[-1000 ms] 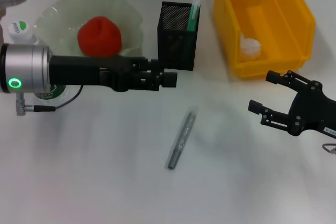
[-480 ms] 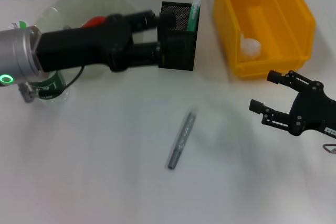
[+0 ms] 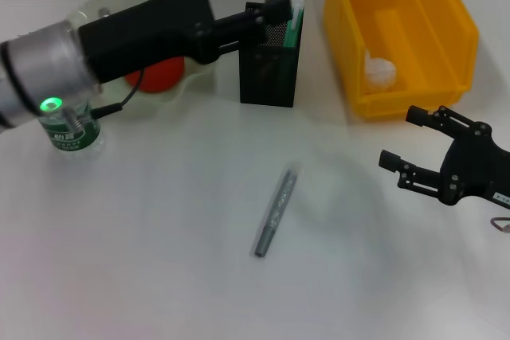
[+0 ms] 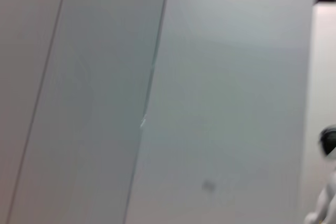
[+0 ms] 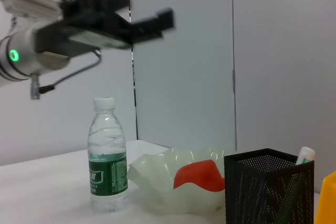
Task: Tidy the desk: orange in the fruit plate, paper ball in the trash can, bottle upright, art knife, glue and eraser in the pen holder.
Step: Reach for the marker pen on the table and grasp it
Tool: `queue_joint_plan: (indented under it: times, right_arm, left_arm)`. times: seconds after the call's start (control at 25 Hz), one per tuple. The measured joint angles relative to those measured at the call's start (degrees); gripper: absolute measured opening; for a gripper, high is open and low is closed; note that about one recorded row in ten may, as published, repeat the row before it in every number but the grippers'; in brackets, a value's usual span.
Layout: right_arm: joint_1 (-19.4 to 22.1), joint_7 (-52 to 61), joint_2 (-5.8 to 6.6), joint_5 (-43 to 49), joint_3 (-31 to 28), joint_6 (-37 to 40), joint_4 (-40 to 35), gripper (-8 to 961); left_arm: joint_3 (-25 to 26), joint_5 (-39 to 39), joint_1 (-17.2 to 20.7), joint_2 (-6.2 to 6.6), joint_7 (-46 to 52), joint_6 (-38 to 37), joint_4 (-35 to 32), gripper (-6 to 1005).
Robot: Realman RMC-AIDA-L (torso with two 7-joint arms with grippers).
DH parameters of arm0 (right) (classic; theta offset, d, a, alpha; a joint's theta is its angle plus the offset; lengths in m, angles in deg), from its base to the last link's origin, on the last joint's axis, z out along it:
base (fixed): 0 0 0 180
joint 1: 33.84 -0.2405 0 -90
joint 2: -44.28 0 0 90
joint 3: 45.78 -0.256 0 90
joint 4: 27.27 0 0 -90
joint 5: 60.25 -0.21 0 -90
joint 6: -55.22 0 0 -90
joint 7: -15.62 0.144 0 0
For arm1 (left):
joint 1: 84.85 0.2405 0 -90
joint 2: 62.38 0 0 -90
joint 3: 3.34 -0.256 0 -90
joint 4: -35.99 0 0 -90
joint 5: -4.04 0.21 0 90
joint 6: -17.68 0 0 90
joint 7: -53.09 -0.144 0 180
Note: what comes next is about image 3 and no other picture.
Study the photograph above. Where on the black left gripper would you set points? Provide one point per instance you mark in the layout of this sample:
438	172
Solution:
151	33

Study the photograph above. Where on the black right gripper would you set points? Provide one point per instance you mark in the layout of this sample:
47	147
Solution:
478	169

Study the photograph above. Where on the green utility knife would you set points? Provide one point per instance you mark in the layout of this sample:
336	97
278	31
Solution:
294	25

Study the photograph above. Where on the white paper ball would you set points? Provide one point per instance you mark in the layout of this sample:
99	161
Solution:
380	71

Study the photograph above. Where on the red tomato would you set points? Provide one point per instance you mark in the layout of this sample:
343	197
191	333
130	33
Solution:
163	77

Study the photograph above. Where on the grey pen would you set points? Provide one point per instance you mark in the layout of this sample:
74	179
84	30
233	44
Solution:
279	208

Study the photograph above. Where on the clear green-label water bottle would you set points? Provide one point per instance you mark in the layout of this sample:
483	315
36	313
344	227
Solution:
75	137

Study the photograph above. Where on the black mesh pen holder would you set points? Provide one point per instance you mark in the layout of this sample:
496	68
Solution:
271	77

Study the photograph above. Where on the pale green glass fruit plate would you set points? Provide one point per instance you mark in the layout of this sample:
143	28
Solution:
199	73

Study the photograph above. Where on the yellow plastic bin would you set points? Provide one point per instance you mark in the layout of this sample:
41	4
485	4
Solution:
422	17

